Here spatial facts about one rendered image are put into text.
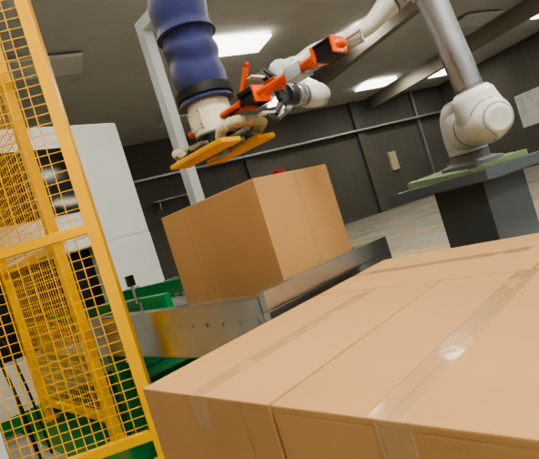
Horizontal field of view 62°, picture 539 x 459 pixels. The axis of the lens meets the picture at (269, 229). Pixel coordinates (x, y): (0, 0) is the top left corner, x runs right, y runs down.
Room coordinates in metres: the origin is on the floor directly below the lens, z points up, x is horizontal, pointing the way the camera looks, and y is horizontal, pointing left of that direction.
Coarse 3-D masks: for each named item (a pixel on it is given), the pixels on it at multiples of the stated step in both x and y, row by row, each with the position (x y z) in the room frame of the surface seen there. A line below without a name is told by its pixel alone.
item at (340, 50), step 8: (328, 40) 1.32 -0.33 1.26; (312, 48) 1.36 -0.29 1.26; (320, 48) 1.34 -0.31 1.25; (328, 48) 1.33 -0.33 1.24; (336, 48) 1.31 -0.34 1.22; (344, 48) 1.34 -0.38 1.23; (312, 56) 1.36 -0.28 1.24; (320, 56) 1.35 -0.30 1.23; (328, 56) 1.34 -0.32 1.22; (336, 56) 1.36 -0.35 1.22; (320, 64) 1.38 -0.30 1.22; (328, 64) 1.41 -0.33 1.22
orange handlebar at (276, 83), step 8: (336, 40) 1.31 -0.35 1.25; (344, 40) 1.32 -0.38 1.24; (304, 64) 1.40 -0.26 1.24; (312, 64) 1.42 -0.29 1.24; (272, 80) 1.50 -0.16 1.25; (280, 80) 1.48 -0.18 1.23; (264, 88) 1.53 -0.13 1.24; (272, 88) 1.52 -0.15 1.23; (280, 88) 1.55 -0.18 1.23; (224, 112) 1.68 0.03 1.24; (192, 136) 1.85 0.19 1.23
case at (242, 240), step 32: (224, 192) 1.55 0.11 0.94; (256, 192) 1.45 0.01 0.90; (288, 192) 1.54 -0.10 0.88; (320, 192) 1.67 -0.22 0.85; (192, 224) 1.73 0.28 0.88; (224, 224) 1.59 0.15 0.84; (256, 224) 1.48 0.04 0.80; (288, 224) 1.51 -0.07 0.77; (320, 224) 1.63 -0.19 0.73; (192, 256) 1.77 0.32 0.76; (224, 256) 1.63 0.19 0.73; (256, 256) 1.51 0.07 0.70; (288, 256) 1.48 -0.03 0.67; (320, 256) 1.59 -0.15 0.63; (192, 288) 1.82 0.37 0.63; (224, 288) 1.67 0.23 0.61; (256, 288) 1.55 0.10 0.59
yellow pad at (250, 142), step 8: (248, 136) 1.79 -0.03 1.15; (256, 136) 1.70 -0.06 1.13; (264, 136) 1.72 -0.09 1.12; (272, 136) 1.75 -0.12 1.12; (240, 144) 1.77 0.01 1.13; (248, 144) 1.75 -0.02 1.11; (256, 144) 1.80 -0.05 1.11; (232, 152) 1.82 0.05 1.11; (240, 152) 1.88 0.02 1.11; (208, 160) 1.92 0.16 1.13; (216, 160) 1.89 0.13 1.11; (224, 160) 1.95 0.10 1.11
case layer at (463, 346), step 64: (448, 256) 1.31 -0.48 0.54; (512, 256) 1.07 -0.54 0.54; (320, 320) 1.03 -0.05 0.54; (384, 320) 0.88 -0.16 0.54; (448, 320) 0.76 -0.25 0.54; (512, 320) 0.67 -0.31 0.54; (192, 384) 0.84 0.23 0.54; (256, 384) 0.74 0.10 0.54; (320, 384) 0.65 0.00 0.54; (384, 384) 0.59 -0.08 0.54; (448, 384) 0.53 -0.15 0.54; (512, 384) 0.49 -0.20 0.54; (192, 448) 0.83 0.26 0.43; (256, 448) 0.68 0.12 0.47; (320, 448) 0.58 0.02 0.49; (384, 448) 0.51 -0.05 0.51; (448, 448) 0.45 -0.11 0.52; (512, 448) 0.40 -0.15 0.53
